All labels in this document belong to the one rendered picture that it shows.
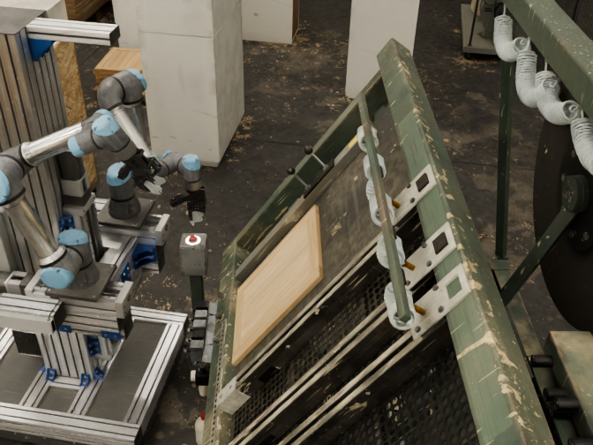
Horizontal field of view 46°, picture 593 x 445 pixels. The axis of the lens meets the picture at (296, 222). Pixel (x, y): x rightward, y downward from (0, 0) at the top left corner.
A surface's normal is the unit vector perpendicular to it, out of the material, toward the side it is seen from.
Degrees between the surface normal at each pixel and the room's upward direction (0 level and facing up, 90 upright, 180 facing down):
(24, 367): 0
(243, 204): 0
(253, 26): 90
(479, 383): 55
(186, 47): 90
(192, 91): 90
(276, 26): 90
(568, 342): 0
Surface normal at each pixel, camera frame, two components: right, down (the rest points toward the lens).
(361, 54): -0.17, 0.58
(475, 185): 0.02, -0.80
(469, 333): -0.81, -0.47
